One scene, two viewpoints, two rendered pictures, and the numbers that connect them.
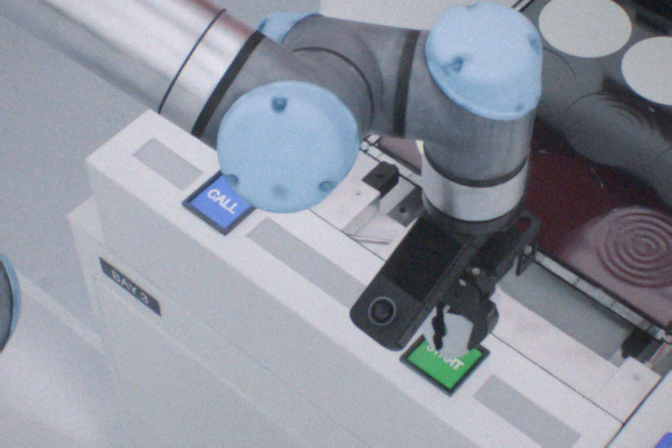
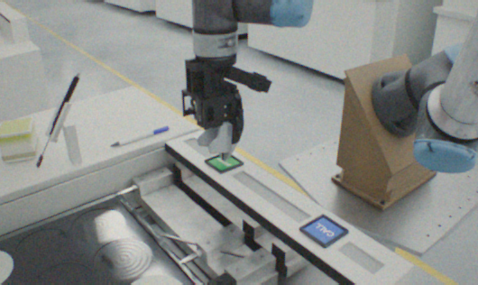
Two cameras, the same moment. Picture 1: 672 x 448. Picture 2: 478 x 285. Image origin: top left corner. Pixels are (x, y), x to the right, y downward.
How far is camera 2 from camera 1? 1.43 m
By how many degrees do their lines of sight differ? 99
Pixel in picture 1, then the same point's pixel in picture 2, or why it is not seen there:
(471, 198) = not seen: hidden behind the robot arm
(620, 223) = (100, 236)
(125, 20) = not seen: outside the picture
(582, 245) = (126, 230)
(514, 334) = (179, 215)
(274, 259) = (296, 204)
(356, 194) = (239, 268)
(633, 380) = (143, 179)
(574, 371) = (161, 199)
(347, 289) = (260, 191)
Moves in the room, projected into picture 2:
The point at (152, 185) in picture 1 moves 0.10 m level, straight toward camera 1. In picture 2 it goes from (368, 245) to (352, 206)
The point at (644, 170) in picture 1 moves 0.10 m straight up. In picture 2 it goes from (67, 258) to (52, 211)
